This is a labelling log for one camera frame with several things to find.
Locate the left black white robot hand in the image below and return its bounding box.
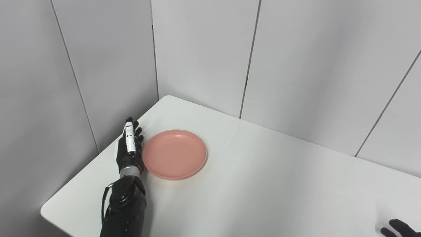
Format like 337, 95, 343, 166
114, 117, 144, 176

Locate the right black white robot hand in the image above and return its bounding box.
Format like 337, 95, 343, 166
381, 219, 421, 237

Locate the pink round plate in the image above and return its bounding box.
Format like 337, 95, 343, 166
142, 129, 208, 180

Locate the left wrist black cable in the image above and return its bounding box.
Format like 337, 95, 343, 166
101, 183, 114, 226

